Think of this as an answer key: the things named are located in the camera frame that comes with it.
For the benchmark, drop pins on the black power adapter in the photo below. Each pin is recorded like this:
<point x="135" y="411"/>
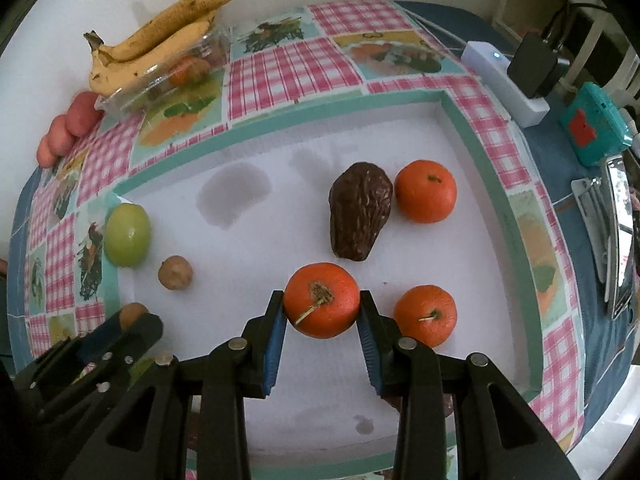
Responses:
<point x="532" y="67"/>

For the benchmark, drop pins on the long wrinkled dark avocado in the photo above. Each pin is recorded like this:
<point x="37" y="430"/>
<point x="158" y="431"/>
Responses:
<point x="360" y="215"/>

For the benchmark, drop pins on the teal handheld device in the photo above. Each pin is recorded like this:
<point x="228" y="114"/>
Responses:
<point x="595" y="125"/>

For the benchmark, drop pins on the small brown fruit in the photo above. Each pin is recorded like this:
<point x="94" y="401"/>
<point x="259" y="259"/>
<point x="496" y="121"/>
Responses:
<point x="175" y="272"/>
<point x="132" y="315"/>

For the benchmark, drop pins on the orange with long stem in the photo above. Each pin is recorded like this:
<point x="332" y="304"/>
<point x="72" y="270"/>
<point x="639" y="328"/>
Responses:
<point x="322" y="305"/>

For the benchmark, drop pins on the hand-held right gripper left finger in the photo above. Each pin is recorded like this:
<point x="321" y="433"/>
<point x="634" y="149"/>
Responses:
<point x="275" y="345"/>

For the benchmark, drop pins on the white tray with teal rim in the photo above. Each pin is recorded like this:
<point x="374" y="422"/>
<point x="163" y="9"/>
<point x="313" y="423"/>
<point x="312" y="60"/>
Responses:
<point x="300" y="200"/>

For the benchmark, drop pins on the white power strip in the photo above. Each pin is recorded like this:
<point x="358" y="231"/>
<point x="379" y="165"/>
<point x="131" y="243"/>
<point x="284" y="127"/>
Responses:
<point x="492" y="77"/>

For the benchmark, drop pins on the orange inside plastic container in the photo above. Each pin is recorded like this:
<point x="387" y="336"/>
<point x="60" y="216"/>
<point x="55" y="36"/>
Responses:
<point x="181" y="72"/>

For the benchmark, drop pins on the brown-spotted yellow banana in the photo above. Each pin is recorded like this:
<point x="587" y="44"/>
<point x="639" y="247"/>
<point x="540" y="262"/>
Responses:
<point x="170" y="17"/>

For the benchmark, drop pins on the glossy smartphone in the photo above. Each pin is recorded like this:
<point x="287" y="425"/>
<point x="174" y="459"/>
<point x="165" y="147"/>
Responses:
<point x="619" y="240"/>

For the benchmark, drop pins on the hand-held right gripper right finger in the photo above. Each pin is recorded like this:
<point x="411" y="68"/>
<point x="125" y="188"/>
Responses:
<point x="369" y="345"/>

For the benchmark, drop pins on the green mango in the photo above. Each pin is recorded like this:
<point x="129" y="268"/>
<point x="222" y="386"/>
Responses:
<point x="127" y="235"/>

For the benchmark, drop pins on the clear plastic clamshell container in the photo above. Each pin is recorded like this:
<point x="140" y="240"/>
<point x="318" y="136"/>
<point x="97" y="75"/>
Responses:
<point x="130" y="96"/>

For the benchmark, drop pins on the pink checkered printed tablecloth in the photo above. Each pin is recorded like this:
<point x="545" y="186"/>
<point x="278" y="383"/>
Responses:
<point x="345" y="35"/>

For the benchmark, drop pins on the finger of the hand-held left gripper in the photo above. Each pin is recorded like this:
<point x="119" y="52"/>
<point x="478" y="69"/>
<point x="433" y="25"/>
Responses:
<point x="147" y="332"/>
<point x="97" y="342"/>

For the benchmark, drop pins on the brown fruit inside plastic container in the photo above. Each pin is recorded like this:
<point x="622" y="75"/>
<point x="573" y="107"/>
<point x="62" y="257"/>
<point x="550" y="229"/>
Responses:
<point x="202" y="65"/>

